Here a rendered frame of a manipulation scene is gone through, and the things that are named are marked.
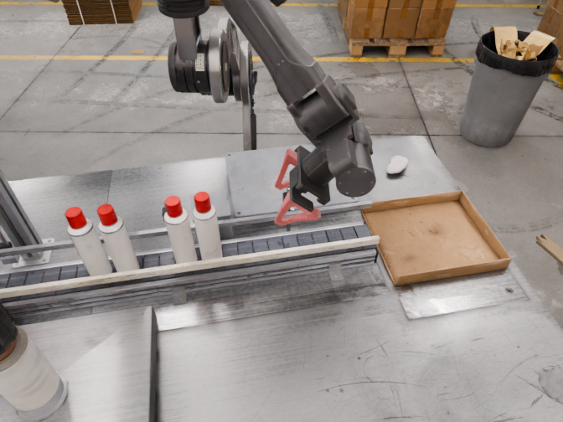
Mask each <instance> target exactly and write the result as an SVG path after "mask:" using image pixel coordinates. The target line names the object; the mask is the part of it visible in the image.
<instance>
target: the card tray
mask: <svg viewBox="0 0 563 422"><path fill-rule="evenodd" d="M361 214H362V215H363V217H364V221H365V223H366V224H367V226H368V228H369V231H370V233H371V235H372V236H376V235H378V236H379V237H380V242H379V243H378V244H377V245H376V246H377V249H378V251H379V252H380V256H381V258H382V260H383V261H384V264H385V267H386V269H387V270H388V273H389V275H390V278H391V280H392V282H393V284H394V286H403V285H408V284H413V283H419V282H424V281H429V280H440V279H445V278H450V277H456V276H461V275H471V274H477V273H482V272H488V271H493V270H502V269H507V267H508V266H509V263H510V261H511V260H512V258H511V256H510V255H509V253H508V252H507V250H506V249H505V248H504V247H503V245H502V244H501V243H500V241H499V240H498V238H497V237H496V235H495V234H494V233H493V231H492V230H491V229H490V228H489V226H488V225H487V223H486V222H485V220H484V219H483V217H482V216H481V215H480V213H479V212H478V211H477V210H476V208H475V207H474V205H473V204H472V202H471V201H470V200H469V198H468V197H467V195H466V194H465V193H464V192H463V190H459V191H453V192H446V193H434V194H427V195H421V196H415V197H408V198H396V199H390V200H383V201H376V202H372V208H362V213H361Z"/></svg>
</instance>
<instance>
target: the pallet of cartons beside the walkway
mask: <svg viewBox="0 0 563 422"><path fill-rule="evenodd" d="M456 1H457V0H337V8H338V15H339V17H340V21H341V24H342V27H343V32H344V35H345V38H346V41H347V44H348V47H349V52H350V56H351V57H362V52H363V47H364V46H384V47H385V51H386V53H387V55H388V57H405V52H406V47H407V46H426V48H427V50H428V52H429V54H430V56H431V57H442V55H443V51H444V48H445V42H446V40H445V39H444V38H445V36H446V33H447V30H448V27H449V24H450V21H451V18H452V12H453V9H454V8H455V5H456Z"/></svg>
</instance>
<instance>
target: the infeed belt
mask: <svg viewBox="0 0 563 422"><path fill-rule="evenodd" d="M296 236H297V237H296ZM370 236H372V235H371V233H370V231H369V228H368V226H367V224H361V225H355V226H354V227H353V226H349V227H342V228H339V229H338V228H336V229H325V231H324V230H319V231H313V232H311V233H310V232H306V233H300V234H289V235H283V236H282V237H281V236H276V237H270V238H264V239H253V240H252V243H251V240H246V241H240V242H237V244H236V242H234V243H227V244H222V247H221V248H222V254H223V258H224V257H230V256H236V255H247V254H253V253H259V252H265V251H271V250H282V249H288V248H294V247H300V246H306V245H312V244H323V243H329V242H335V241H341V240H347V239H358V238H364V237H370ZM266 239H267V240H266ZM372 249H377V246H376V244H372V245H366V246H360V247H354V248H348V249H342V250H331V251H326V252H320V253H314V254H308V255H297V256H291V257H285V258H279V259H273V260H263V261H257V262H250V263H244V264H238V265H227V266H221V267H215V268H209V269H204V270H193V271H187V272H181V273H175V274H169V275H158V276H152V277H146V278H141V279H135V280H124V281H118V282H112V283H105V284H99V285H93V286H83V287H77V288H71V289H65V290H59V291H48V292H42V293H36V294H30V295H24V296H14V297H8V298H2V299H0V302H1V303H6V302H12V301H23V300H29V299H34V298H40V297H46V296H57V295H63V294H70V293H75V292H81V291H92V290H98V289H104V288H109V287H115V286H126V285H132V284H138V283H143V282H149V281H155V280H166V279H172V278H178V277H184V276H190V275H201V274H207V273H213V272H218V271H224V270H235V269H241V268H247V267H252V266H258V265H269V264H275V263H281V262H287V261H293V260H304V259H310V258H316V257H321V256H327V255H338V254H344V253H350V252H356V251H361V250H372ZM195 250H196V255H197V258H198V261H200V260H202V258H201V254H200V249H199V247H197V248H195ZM137 261H138V264H139V265H140V269H146V268H153V267H159V266H165V265H176V261H175V258H174V254H173V252H172V251H167V252H161V253H160V255H159V253H155V254H148V255H144V258H143V255H137ZM78 266H79V267H78ZM61 269H62V270H61ZM88 276H90V275H89V273H88V271H87V269H86V268H85V265H84V263H82V264H75V265H64V266H58V267H51V268H46V269H39V270H29V271H21V272H15V273H12V274H11V273H9V274H2V275H0V289H5V288H11V287H17V286H28V285H34V284H40V283H46V282H53V281H59V280H70V279H76V278H82V277H88Z"/></svg>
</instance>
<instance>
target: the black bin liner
mask: <svg viewBox="0 0 563 422"><path fill-rule="evenodd" d="M530 34H531V33H528V32H524V31H519V30H517V36H518V39H519V40H520V41H521V42H524V40H525V39H526V38H527V37H528V36H529V35H530ZM475 54H476V56H477V58H478V61H479V62H480V63H483V64H486V65H487V66H488V67H490V68H491V67H492V68H493V69H506V70H507V71H510V72H512V73H513V74H516V75H523V76H526V75H528V76H533V77H539V76H541V75H544V74H547V73H550V72H551V70H552V69H553V67H554V65H555V62H556V60H557V58H558V56H559V54H560V50H559V48H558V47H557V46H556V44H554V43H553V42H550V43H549V44H548V45H547V46H546V47H545V49H544V50H543V51H542V52H541V53H540V54H539V55H537V57H536V58H537V59H536V61H526V60H519V59H511V58H508V57H505V56H503V55H500V54H498V51H497V48H496V43H495V32H494V31H491V32H488V33H486V34H484V35H483V36H482V37H481V38H480V40H479V42H478V46H477V48H476V52H475Z"/></svg>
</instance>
